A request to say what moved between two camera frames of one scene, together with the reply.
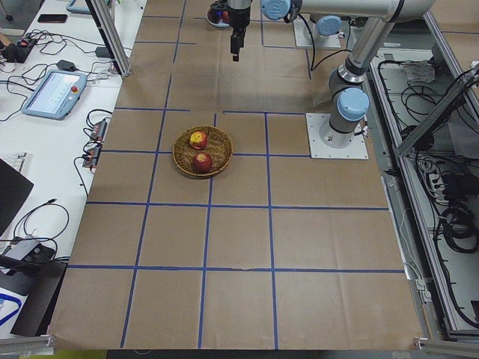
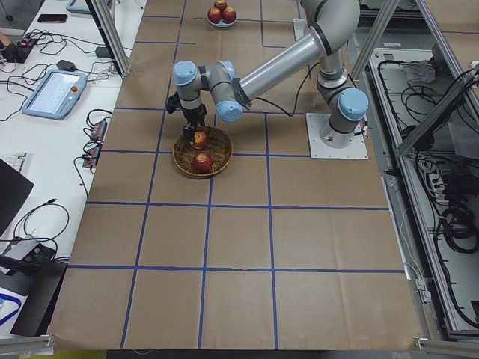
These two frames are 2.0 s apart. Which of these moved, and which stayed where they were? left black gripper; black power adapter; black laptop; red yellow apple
Moved: left black gripper
Stayed: black power adapter; red yellow apple; black laptop
